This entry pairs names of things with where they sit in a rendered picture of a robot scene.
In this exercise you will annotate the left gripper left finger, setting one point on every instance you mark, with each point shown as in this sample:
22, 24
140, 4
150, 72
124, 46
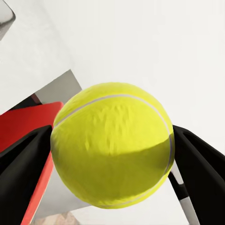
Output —
21, 165

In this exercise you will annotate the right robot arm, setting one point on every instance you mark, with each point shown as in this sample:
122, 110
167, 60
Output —
182, 194

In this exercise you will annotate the toy box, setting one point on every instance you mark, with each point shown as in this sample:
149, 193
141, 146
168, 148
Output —
7, 19

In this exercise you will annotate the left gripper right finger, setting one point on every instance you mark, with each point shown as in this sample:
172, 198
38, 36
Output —
202, 168

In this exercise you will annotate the desk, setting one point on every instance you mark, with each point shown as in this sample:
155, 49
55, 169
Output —
35, 69

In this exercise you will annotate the tennis ball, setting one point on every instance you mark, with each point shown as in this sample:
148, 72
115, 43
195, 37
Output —
113, 145

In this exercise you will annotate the swivel chair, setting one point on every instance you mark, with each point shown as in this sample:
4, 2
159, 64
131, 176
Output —
14, 125

